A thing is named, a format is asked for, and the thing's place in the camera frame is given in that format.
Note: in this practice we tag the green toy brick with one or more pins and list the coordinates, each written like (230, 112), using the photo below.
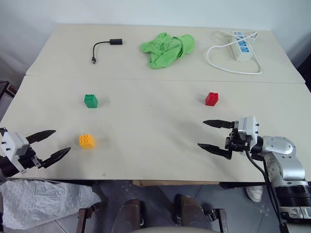
(91, 100)

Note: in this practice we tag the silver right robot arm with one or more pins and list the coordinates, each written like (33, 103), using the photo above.
(279, 145)

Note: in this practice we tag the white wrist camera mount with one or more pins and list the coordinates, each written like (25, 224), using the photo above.
(12, 145)
(247, 126)

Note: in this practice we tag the crumpled white plastic sheet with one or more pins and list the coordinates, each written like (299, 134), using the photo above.
(41, 204)

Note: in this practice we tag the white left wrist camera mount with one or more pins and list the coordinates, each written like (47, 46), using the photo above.
(12, 145)

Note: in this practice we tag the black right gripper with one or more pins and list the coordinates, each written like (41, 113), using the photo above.
(239, 143)

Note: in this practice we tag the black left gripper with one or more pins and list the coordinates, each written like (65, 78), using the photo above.
(28, 159)

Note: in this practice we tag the dark brown rounded shape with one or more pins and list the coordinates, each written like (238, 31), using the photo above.
(190, 212)
(128, 214)

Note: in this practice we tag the crumpled green cloth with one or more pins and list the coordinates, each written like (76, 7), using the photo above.
(167, 49)

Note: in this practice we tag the wooden board under table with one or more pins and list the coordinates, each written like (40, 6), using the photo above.
(175, 183)

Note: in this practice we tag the red toy brick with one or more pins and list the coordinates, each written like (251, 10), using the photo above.
(212, 99)

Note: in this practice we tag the white shoe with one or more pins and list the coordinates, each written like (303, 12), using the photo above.
(255, 194)

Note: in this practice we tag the dark chair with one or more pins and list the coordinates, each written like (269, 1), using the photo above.
(7, 88)

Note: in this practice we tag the yellow toy brick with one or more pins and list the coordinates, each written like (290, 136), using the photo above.
(86, 141)

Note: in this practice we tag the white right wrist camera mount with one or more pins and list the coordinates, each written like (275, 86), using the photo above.
(247, 126)

